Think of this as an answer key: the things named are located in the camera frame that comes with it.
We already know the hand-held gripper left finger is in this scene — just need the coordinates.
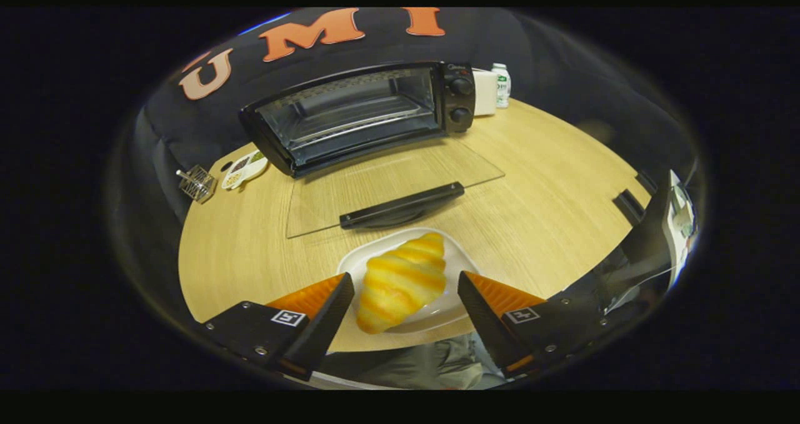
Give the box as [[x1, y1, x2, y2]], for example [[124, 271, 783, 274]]
[[200, 273, 356, 382]]

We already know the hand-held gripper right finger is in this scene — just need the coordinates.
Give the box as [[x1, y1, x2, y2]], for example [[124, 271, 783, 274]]
[[457, 271, 626, 381]]

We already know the golden croissant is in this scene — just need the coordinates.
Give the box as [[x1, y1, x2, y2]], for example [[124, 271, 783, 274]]
[[356, 232, 448, 335]]

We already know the black toaster oven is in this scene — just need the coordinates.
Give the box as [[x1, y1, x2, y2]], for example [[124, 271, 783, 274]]
[[239, 61, 506, 240]]

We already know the white pop-up toaster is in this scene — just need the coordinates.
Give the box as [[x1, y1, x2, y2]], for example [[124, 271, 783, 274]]
[[473, 69, 499, 117]]

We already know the person's grey clothing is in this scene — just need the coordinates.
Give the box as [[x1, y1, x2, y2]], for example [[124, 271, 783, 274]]
[[319, 333, 507, 390]]

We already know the white plate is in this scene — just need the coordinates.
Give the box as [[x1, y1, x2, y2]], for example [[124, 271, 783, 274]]
[[336, 226, 481, 336]]

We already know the white compartment snack dish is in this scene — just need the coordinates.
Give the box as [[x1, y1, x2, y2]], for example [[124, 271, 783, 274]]
[[221, 149, 269, 191]]

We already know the black table clamp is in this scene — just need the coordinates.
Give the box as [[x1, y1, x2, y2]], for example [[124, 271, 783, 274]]
[[612, 189, 646, 226]]

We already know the white device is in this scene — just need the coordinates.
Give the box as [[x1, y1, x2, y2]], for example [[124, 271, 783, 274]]
[[662, 169, 699, 287]]

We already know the white bottle with green label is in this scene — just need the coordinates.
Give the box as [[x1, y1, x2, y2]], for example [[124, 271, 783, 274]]
[[491, 63, 512, 109]]

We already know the wire basket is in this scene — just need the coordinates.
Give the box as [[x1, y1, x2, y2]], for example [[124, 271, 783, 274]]
[[176, 164, 218, 204]]

